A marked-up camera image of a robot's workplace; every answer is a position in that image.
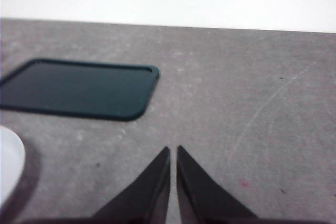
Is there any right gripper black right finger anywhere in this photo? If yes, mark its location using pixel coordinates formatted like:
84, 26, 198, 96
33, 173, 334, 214
176, 145, 259, 224

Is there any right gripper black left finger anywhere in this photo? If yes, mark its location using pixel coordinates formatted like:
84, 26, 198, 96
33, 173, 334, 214
89, 146, 171, 224

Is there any black rectangular tray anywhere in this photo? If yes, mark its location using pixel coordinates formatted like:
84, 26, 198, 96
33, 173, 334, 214
0, 58, 160, 122

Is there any pale grey round plate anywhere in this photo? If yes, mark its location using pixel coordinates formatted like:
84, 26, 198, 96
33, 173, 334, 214
0, 125, 26, 205

